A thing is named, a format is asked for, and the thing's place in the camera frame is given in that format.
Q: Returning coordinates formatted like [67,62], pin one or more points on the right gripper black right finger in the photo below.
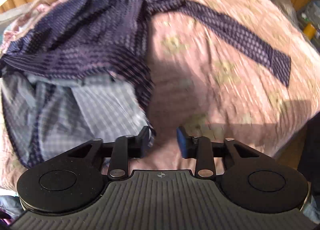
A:
[247,177]

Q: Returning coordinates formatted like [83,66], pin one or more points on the navy checked shirt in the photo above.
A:
[81,72]

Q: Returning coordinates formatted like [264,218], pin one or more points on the yellow object on floor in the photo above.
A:
[309,31]

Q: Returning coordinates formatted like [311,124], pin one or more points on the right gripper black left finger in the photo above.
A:
[75,179]

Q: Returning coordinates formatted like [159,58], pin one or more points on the pink teddy bear quilt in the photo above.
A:
[204,84]

